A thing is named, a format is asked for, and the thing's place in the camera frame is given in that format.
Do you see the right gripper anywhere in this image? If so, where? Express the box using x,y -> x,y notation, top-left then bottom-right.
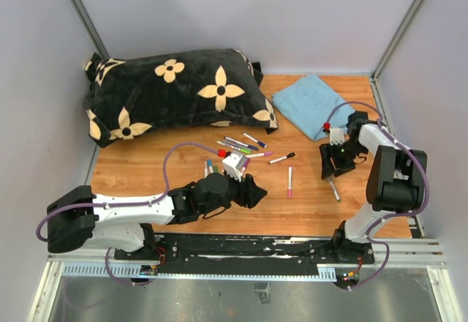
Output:
320,141 -> 367,180

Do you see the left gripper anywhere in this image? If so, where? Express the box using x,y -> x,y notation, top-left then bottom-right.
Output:
200,170 -> 268,216

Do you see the pink cap marker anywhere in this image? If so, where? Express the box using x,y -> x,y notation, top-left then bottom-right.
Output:
287,166 -> 293,198

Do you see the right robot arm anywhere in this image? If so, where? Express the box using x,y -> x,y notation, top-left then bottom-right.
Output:
319,111 -> 428,263

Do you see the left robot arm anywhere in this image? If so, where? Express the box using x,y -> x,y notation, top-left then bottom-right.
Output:
43,173 -> 268,261

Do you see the black cap marker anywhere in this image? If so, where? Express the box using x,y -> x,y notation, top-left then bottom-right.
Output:
268,152 -> 295,165

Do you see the navy cap marker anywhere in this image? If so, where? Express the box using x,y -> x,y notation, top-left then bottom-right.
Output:
224,136 -> 259,151

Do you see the light blue folded cloth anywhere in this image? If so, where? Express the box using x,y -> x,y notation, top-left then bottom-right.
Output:
273,75 -> 355,141

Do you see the black floral pillow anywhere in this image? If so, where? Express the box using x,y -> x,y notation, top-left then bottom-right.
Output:
83,48 -> 278,148

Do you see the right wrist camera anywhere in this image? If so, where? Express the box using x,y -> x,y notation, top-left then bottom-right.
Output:
323,122 -> 345,146

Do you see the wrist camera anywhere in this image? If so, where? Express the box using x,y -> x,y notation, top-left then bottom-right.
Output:
323,122 -> 345,146
222,151 -> 246,182

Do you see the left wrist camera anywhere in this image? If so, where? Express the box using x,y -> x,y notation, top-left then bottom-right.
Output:
222,151 -> 246,182

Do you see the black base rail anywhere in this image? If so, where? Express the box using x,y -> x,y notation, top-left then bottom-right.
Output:
113,233 -> 375,276

